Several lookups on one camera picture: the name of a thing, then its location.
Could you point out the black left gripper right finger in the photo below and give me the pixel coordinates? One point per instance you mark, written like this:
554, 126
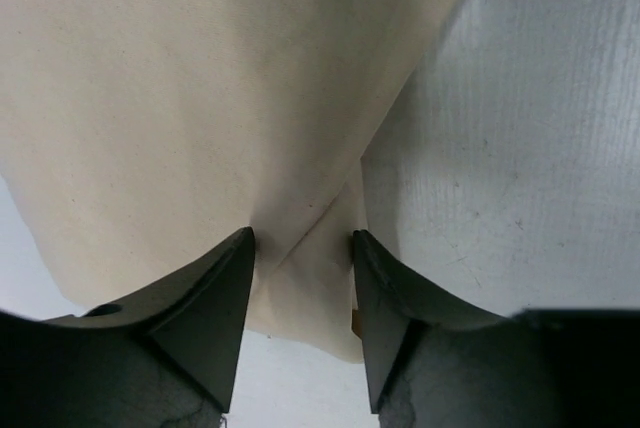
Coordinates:
435, 360

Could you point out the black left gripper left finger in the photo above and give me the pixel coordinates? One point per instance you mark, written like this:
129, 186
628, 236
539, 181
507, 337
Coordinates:
165, 355

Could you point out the beige cloth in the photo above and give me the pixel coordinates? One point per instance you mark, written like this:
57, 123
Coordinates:
138, 134

